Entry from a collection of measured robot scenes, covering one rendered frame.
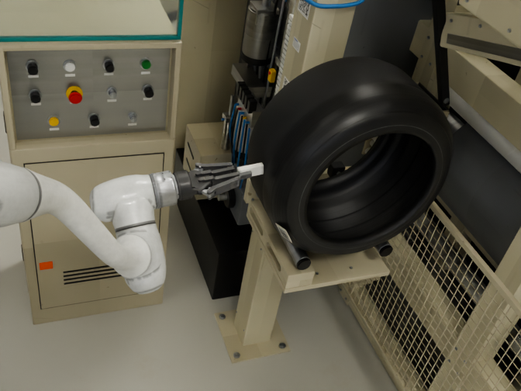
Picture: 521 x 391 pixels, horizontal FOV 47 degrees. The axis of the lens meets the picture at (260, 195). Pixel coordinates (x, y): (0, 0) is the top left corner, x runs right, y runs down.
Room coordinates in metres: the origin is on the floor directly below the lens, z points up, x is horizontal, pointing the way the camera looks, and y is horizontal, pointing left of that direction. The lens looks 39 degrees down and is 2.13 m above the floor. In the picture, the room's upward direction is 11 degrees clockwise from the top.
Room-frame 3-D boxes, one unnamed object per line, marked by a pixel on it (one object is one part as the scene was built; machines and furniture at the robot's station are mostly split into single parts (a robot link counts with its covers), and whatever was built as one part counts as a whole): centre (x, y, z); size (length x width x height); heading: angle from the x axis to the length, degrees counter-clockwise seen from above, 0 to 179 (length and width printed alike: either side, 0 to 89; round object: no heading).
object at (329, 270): (1.49, -0.21, 0.80); 0.37 x 0.36 x 0.02; 117
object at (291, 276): (1.43, -0.08, 0.83); 0.36 x 0.09 x 0.06; 27
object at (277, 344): (1.71, -0.08, 0.01); 0.27 x 0.27 x 0.02; 27
